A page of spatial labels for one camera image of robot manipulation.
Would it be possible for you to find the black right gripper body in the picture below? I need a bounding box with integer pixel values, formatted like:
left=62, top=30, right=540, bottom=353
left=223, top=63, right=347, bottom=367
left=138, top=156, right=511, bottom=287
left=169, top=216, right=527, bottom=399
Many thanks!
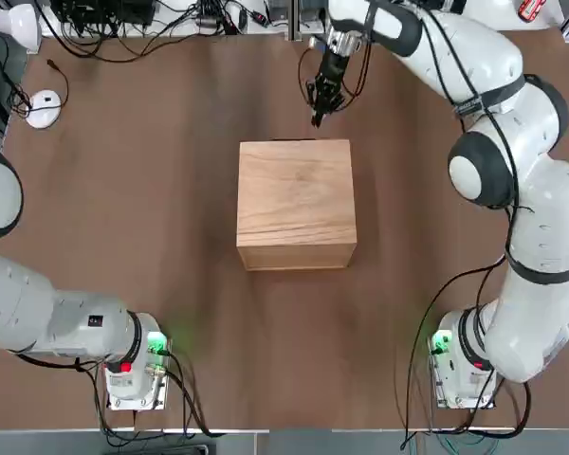
left=318, top=49, right=356, bottom=92

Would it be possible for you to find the cable hub with plugs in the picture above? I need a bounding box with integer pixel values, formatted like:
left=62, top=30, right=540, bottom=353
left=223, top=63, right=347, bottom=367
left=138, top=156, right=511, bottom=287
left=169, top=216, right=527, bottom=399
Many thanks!
left=194, top=9, right=269, bottom=33

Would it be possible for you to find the black lamp cable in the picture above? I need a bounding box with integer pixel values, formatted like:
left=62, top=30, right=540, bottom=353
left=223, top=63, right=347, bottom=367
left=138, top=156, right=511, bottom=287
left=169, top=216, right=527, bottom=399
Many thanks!
left=0, top=32, right=72, bottom=118

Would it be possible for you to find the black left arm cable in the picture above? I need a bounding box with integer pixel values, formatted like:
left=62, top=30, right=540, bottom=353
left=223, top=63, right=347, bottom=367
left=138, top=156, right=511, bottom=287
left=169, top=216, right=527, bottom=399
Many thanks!
left=9, top=348, right=227, bottom=438

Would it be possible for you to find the red handheld device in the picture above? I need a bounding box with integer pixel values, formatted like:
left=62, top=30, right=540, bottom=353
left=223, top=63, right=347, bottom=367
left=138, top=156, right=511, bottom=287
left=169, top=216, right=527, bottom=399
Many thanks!
left=518, top=0, right=547, bottom=24

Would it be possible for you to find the wooden cabinet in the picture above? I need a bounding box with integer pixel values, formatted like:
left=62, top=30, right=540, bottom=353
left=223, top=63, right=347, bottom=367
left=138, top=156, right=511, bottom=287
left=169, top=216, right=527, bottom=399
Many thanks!
left=235, top=137, right=359, bottom=273

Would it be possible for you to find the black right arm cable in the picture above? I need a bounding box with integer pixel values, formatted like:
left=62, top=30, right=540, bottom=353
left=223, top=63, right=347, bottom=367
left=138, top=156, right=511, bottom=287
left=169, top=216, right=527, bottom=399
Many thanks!
left=395, top=9, right=535, bottom=451

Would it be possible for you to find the white desk lamp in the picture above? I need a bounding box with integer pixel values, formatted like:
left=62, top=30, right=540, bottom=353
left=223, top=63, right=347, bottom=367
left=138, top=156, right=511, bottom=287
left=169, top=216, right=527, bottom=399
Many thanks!
left=0, top=3, right=64, bottom=131

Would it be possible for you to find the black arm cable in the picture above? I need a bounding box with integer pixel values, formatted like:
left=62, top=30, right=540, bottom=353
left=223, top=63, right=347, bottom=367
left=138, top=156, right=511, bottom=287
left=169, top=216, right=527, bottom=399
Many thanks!
left=9, top=348, right=227, bottom=438
left=395, top=9, right=535, bottom=451

